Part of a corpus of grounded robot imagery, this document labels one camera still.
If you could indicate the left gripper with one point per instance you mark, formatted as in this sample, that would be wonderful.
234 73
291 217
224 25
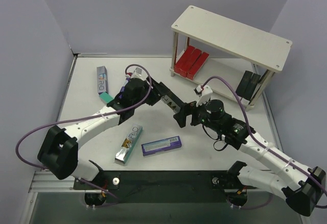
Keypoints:
155 91

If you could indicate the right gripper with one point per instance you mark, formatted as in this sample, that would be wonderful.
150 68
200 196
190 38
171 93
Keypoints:
186 113

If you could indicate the silver rio box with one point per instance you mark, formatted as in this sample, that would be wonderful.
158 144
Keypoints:
102 80
172 101
128 144

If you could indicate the purple toothpaste box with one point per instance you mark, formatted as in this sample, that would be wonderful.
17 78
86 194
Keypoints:
123 87
162 145

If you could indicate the red toothpaste box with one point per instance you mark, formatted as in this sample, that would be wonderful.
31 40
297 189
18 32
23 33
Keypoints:
190 61
197 65
185 56

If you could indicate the silver Rio box bottom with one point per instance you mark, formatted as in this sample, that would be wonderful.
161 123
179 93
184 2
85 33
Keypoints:
128 144

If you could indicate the teal toothpaste box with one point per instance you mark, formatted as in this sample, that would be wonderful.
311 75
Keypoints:
105 97

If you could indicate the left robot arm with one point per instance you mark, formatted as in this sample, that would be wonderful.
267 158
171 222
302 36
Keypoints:
59 150

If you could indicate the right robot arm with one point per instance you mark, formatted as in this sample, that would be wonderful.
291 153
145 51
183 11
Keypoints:
299 185

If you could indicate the white two-tier shelf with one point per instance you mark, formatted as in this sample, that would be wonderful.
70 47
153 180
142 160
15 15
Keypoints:
233 48

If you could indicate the purple toothpaste box flat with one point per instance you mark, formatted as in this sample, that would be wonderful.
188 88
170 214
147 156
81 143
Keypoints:
162 145

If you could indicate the silver Rio box top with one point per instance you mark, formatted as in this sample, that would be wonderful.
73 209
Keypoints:
102 80

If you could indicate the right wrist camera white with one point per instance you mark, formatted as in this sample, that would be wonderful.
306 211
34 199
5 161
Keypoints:
204 93

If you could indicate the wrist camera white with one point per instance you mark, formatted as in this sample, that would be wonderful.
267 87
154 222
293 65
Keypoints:
204 93
137 73

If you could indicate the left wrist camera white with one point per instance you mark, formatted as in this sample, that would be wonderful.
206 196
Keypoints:
137 73

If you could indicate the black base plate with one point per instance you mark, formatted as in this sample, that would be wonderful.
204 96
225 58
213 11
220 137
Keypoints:
196 186

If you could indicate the aluminium frame rail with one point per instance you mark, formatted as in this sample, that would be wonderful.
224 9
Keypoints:
80 99

